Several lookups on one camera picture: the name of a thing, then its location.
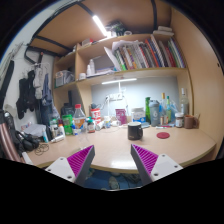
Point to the blue plastic bag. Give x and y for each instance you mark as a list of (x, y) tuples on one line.
[(174, 111)]

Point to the magenta pouch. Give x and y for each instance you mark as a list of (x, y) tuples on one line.
[(121, 116)]

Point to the hanging dark clothes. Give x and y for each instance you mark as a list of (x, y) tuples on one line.
[(28, 93)]

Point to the white wall power socket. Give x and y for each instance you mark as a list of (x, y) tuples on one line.
[(115, 96)]

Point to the brown mug with spoon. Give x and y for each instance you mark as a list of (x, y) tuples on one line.
[(189, 122)]

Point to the dark green tall bottle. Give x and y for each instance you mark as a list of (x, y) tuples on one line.
[(147, 108)]

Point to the ceiling light bar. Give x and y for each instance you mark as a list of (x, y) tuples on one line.
[(100, 25)]

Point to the yellow-capped glass bottle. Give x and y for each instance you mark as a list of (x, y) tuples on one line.
[(163, 110)]

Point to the black bag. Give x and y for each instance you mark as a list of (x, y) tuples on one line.
[(28, 143)]

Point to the green plastic container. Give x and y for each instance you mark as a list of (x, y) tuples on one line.
[(67, 125)]

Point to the black mug white inside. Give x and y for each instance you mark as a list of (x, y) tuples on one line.
[(134, 132)]

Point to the grey shaker bottle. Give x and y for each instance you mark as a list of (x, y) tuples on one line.
[(154, 113)]

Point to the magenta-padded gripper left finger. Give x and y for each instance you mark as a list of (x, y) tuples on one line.
[(60, 166)]

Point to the small brown green-capped bottle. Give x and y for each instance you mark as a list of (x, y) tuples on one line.
[(91, 127)]

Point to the small white labelled bottle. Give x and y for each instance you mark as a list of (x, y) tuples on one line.
[(107, 122)]

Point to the red and white can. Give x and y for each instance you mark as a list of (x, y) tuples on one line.
[(96, 115)]

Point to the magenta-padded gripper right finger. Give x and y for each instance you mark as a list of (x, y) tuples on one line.
[(165, 165)]

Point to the clear red-capped drink bottle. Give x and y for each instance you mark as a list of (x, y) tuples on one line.
[(79, 115)]

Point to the clear glass bottle white cap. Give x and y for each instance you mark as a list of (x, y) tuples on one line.
[(184, 105)]

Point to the brown jar white lid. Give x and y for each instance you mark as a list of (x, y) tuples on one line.
[(179, 120)]

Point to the flat round red coaster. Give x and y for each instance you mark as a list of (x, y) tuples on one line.
[(163, 135)]

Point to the white tube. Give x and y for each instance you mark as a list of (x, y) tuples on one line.
[(57, 138)]

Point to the wooden shelf unit with books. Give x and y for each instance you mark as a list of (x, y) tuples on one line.
[(133, 72)]

